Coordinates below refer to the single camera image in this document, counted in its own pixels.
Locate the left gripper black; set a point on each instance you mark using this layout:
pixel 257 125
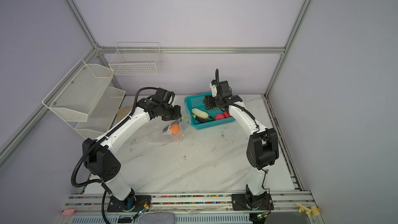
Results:
pixel 177 114

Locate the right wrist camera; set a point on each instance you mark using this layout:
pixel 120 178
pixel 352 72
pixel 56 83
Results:
pixel 213 87

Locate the pink toy fruit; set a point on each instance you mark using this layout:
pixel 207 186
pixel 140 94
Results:
pixel 219 117

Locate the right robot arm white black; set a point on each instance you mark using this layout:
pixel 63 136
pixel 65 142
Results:
pixel 262 147

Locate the teal plastic basket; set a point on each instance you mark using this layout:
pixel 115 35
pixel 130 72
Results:
pixel 196 101

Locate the clear zip top bag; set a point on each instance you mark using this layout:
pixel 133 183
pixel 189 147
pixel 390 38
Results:
pixel 168 131

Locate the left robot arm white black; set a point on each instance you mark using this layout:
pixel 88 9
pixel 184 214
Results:
pixel 99 163

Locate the red toy fruit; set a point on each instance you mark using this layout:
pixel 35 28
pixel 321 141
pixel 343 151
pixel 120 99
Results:
pixel 226 115

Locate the white mesh shelf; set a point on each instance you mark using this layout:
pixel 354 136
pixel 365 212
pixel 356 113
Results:
pixel 76 96
pixel 103 115

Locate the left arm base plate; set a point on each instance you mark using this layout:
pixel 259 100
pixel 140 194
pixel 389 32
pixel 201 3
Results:
pixel 130 204

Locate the pink eraser block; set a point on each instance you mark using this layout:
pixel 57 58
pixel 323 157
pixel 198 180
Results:
pixel 68 212

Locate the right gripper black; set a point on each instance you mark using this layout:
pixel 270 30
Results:
pixel 208 102

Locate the orange toy tangerine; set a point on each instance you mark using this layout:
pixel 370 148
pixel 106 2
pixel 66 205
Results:
pixel 175 129

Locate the white mesh lower shelf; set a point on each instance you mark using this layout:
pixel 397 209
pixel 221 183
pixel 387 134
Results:
pixel 103 115

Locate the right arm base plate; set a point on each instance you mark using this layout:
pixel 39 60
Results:
pixel 242 202

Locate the white wire wall basket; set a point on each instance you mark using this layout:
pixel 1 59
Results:
pixel 136 58

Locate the white mesh upper shelf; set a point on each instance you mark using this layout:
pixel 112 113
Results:
pixel 76 96

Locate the grey cloth pad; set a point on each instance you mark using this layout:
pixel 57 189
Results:
pixel 157 218

